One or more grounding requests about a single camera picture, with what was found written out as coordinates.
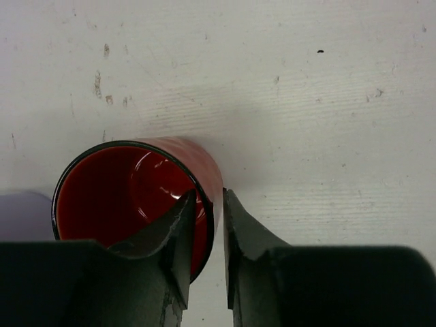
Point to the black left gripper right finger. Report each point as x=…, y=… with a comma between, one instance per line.
x=273, y=283

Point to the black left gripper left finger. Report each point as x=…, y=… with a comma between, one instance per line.
x=141, y=281

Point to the lilac plastic cup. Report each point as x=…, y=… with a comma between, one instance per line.
x=25, y=216

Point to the red mug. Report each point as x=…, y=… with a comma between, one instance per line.
x=116, y=188

